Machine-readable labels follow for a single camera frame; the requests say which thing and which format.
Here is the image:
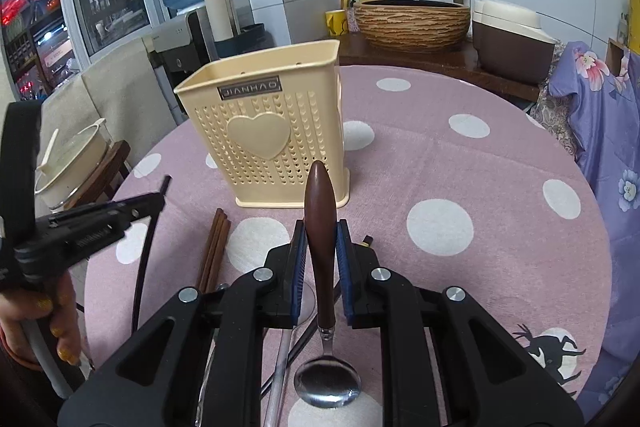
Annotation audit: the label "brown wooden chopstick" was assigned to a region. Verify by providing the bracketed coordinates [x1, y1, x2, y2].
[198, 208, 227, 293]
[202, 213, 230, 293]

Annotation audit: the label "wooden handled steel spoon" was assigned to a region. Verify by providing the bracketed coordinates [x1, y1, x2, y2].
[294, 160, 361, 410]

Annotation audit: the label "left hand yellow nails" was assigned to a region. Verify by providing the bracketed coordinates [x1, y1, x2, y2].
[0, 273, 83, 371]

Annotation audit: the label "white pot on stool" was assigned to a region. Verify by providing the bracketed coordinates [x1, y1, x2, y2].
[35, 118, 110, 211]

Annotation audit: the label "wooden stool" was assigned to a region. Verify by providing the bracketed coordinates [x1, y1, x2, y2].
[63, 140, 130, 210]

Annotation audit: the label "steel spoon on table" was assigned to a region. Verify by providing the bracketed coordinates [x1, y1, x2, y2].
[264, 329, 293, 427]

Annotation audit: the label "water dispenser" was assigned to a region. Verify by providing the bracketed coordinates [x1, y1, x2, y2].
[146, 5, 219, 124]

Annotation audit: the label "cream plastic utensil holder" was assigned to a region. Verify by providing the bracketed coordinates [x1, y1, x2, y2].
[174, 39, 349, 208]

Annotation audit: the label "cream paper roll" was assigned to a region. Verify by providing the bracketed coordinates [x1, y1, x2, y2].
[204, 0, 234, 42]

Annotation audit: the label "purple floral cloth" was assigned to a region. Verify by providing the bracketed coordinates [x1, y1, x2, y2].
[534, 41, 639, 421]

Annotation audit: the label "brown white rice cooker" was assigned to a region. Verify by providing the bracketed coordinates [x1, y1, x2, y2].
[472, 0, 556, 86]

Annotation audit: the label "dark wooden counter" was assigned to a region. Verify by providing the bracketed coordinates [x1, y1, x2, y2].
[338, 34, 539, 102]

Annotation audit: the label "woven pattern basin sink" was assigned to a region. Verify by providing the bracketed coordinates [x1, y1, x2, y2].
[354, 0, 471, 53]

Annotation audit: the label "yellow mug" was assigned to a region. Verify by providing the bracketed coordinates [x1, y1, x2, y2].
[324, 10, 349, 38]

